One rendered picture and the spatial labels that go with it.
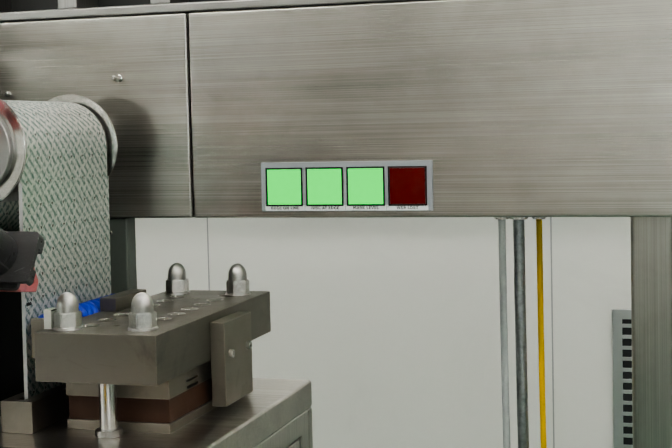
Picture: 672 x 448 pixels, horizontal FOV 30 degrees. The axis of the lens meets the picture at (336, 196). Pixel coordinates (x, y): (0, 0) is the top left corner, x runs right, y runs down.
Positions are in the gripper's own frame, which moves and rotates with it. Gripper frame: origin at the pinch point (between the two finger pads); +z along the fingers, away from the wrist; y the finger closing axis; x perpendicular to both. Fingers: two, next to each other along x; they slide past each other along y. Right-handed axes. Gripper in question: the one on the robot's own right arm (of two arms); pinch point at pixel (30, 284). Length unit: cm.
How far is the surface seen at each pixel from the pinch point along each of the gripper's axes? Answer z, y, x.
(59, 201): 1.6, 0.3, 12.3
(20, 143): -10.6, 0.4, 14.4
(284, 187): 20.3, 24.0, 23.7
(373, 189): 20.4, 37.1, 23.5
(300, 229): 238, -48, 114
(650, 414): 51, 74, 2
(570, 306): 249, 42, 94
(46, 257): 1.8, 0.3, 4.4
